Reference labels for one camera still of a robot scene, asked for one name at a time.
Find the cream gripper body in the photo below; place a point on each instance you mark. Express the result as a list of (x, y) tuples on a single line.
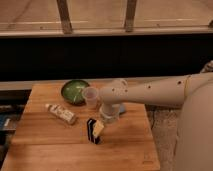
[(98, 128)]

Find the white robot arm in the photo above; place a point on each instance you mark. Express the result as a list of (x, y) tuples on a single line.
[(192, 93)]

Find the blue red small object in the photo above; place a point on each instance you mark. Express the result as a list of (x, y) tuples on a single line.
[(122, 109)]

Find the clear plastic cup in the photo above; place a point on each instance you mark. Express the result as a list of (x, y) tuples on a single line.
[(90, 95)]

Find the green bowl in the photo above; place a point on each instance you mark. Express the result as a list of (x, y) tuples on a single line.
[(71, 91)]

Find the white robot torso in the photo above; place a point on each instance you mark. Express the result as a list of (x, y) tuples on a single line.
[(194, 151)]

